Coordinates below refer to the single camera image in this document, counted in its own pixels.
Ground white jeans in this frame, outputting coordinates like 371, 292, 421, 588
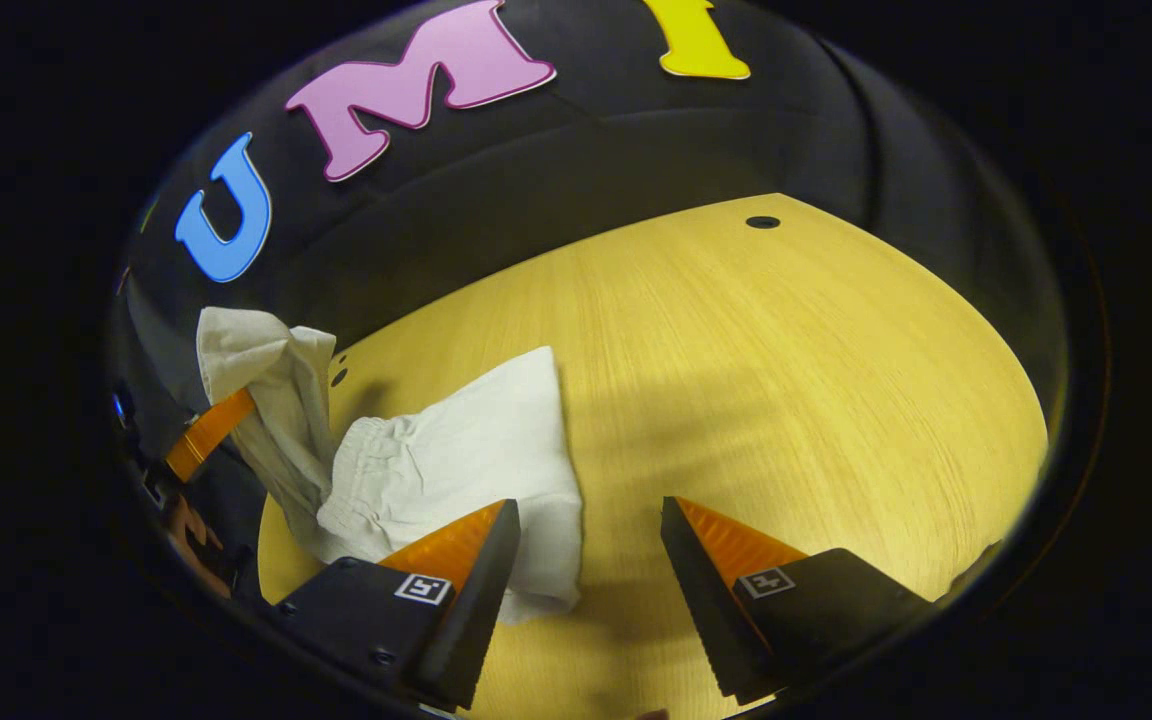
195, 306, 586, 627

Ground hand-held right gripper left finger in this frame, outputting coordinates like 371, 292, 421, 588
275, 498, 523, 712

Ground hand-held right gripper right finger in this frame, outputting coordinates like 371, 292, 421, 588
660, 495, 938, 707

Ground black backdrop cloth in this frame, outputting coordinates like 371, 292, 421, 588
108, 0, 1073, 501

